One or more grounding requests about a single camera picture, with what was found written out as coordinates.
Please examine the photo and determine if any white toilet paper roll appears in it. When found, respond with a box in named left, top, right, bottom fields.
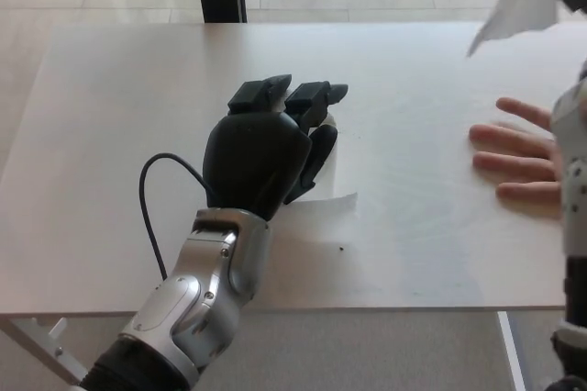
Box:
left=270, top=113, right=360, bottom=246

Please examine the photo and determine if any torn toilet paper piece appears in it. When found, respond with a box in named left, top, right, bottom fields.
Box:
left=466, top=0, right=560, bottom=58

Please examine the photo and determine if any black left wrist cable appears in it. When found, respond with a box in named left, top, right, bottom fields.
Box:
left=139, top=153, right=215, bottom=280

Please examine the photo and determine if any white metal table leg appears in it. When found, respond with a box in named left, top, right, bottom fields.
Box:
left=496, top=310, right=526, bottom=391

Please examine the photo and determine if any bare person hand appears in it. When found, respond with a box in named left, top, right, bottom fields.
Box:
left=468, top=96, right=563, bottom=220

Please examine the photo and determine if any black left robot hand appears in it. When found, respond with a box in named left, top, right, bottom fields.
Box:
left=203, top=73, right=349, bottom=220

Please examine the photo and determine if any white diagonal table brace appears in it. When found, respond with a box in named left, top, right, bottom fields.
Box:
left=0, top=315, right=88, bottom=391

